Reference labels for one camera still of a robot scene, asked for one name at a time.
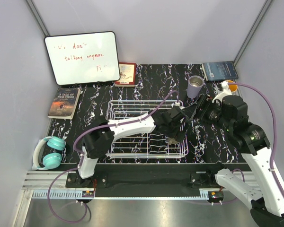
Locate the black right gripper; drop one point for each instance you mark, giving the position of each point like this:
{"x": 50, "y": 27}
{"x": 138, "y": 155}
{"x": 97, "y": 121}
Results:
{"x": 204, "y": 102}

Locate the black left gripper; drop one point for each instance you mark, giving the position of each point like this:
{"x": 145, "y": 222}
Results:
{"x": 177, "y": 135}

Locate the small beige mug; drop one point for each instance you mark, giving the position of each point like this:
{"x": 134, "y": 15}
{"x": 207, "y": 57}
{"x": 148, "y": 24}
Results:
{"x": 172, "y": 141}

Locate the white wire dish rack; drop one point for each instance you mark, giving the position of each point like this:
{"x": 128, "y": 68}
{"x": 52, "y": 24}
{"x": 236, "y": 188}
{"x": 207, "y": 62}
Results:
{"x": 145, "y": 145}

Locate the lilac plastic cup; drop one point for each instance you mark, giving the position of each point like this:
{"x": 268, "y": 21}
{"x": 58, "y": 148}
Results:
{"x": 192, "y": 92}

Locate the floral white mug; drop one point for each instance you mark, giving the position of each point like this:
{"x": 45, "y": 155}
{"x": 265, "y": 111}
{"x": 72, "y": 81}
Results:
{"x": 233, "y": 87}

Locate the cream and brown cup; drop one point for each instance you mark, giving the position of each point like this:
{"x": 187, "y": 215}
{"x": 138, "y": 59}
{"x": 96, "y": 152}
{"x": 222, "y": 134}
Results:
{"x": 196, "y": 81}

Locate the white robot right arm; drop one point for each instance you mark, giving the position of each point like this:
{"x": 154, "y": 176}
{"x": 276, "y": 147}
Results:
{"x": 267, "y": 205}

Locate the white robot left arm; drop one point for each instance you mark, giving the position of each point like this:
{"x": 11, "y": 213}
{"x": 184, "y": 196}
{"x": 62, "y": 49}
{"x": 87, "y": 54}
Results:
{"x": 94, "y": 143}

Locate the black marble pattern mat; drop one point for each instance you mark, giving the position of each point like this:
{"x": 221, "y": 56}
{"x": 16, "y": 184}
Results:
{"x": 206, "y": 143}

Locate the dark blue book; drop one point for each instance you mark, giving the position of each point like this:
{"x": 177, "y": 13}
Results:
{"x": 219, "y": 71}

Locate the red paperback book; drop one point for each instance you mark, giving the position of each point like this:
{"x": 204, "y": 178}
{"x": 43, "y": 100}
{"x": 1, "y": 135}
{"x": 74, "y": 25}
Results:
{"x": 127, "y": 75}

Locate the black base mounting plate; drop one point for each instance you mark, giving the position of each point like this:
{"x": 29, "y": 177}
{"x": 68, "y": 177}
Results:
{"x": 148, "y": 180}

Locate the Tale of Two Cities book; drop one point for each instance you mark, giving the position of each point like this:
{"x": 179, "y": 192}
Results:
{"x": 64, "y": 103}

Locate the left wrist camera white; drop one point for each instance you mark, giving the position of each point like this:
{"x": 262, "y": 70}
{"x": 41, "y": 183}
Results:
{"x": 178, "y": 104}

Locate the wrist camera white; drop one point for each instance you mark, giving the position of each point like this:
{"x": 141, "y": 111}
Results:
{"x": 225, "y": 92}
{"x": 178, "y": 104}

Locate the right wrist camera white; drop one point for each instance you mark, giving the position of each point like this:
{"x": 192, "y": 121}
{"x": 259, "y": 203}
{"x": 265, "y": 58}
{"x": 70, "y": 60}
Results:
{"x": 225, "y": 92}

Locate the white whiteboard black frame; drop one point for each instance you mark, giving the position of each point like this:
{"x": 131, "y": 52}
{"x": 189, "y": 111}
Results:
{"x": 83, "y": 58}

